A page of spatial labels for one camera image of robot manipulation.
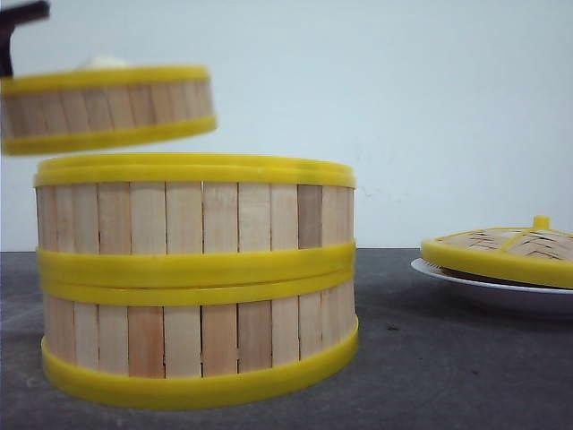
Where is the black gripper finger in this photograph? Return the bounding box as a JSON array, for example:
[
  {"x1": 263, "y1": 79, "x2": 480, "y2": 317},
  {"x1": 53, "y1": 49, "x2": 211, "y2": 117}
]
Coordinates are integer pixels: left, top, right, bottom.
[{"x1": 1, "y1": 1, "x2": 50, "y2": 77}]

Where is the bamboo steamer basket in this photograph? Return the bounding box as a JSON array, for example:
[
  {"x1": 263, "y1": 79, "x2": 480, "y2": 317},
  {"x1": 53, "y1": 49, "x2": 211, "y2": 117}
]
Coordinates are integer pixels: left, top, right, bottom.
[
  {"x1": 34, "y1": 153, "x2": 355, "y2": 303},
  {"x1": 42, "y1": 276, "x2": 358, "y2": 409},
  {"x1": 1, "y1": 65, "x2": 217, "y2": 156}
]

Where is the yellow rimmed bamboo steamer lid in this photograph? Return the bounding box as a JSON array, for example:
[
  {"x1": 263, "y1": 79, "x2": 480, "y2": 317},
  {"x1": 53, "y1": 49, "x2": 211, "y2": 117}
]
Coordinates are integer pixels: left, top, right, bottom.
[{"x1": 420, "y1": 215, "x2": 572, "y2": 289}]

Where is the large white steamed bun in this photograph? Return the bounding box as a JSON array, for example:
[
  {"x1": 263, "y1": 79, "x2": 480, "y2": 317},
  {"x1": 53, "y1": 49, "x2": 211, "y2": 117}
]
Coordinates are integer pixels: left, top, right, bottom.
[{"x1": 76, "y1": 55, "x2": 130, "y2": 71}]

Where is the white plate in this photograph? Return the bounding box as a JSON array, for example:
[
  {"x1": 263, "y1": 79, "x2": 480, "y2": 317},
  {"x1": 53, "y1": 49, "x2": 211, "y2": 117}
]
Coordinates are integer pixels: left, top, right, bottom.
[{"x1": 411, "y1": 258, "x2": 572, "y2": 320}]

